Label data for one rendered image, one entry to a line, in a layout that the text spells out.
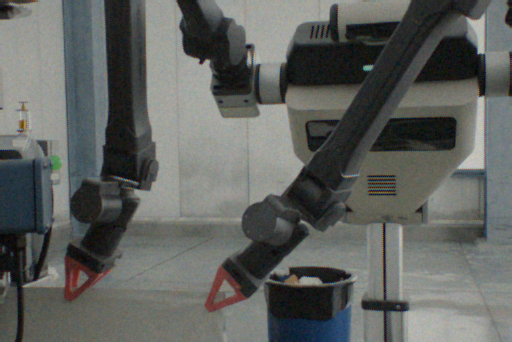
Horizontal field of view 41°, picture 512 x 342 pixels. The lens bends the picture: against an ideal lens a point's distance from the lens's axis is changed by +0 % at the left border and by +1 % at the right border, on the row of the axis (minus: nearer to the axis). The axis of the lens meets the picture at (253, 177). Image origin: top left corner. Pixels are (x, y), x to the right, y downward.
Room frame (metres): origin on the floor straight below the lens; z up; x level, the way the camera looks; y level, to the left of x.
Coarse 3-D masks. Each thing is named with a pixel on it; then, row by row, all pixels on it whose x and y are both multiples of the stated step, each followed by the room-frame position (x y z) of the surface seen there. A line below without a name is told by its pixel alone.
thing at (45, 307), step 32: (32, 288) 1.15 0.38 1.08; (64, 288) 1.14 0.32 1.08; (96, 288) 1.13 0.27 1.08; (0, 320) 1.16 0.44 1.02; (32, 320) 1.15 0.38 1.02; (64, 320) 1.14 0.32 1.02; (96, 320) 1.12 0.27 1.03; (128, 320) 1.11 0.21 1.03; (160, 320) 1.09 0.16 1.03; (192, 320) 1.08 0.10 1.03; (224, 320) 1.06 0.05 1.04
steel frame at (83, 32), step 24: (72, 0) 9.61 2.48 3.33; (96, 0) 9.53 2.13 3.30; (504, 0) 8.11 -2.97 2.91; (72, 24) 9.62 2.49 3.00; (96, 24) 9.50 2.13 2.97; (504, 24) 8.11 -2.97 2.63; (72, 48) 9.62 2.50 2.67; (96, 48) 9.48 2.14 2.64; (504, 48) 8.11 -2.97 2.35; (72, 72) 9.61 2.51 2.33; (96, 72) 9.45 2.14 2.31; (72, 96) 9.59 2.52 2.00; (96, 96) 9.43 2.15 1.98; (72, 120) 9.57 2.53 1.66; (96, 120) 9.41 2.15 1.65; (504, 120) 8.11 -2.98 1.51; (72, 144) 9.54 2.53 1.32; (96, 144) 9.39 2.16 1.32; (504, 144) 8.11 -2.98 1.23; (72, 168) 9.52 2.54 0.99; (96, 168) 9.40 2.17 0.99; (504, 168) 8.11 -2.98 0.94; (72, 192) 9.50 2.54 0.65; (504, 192) 8.11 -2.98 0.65; (72, 216) 9.48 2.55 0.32; (504, 216) 8.11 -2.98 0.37; (480, 240) 8.30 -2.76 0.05; (504, 240) 8.11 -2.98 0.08
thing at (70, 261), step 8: (72, 256) 1.11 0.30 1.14; (80, 256) 1.11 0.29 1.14; (72, 264) 1.11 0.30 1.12; (80, 264) 1.10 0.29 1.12; (88, 264) 1.10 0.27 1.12; (72, 272) 1.13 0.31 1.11; (88, 272) 1.10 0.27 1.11; (88, 280) 1.11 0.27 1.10; (96, 280) 1.11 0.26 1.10; (80, 288) 1.12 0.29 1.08; (72, 296) 1.12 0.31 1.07
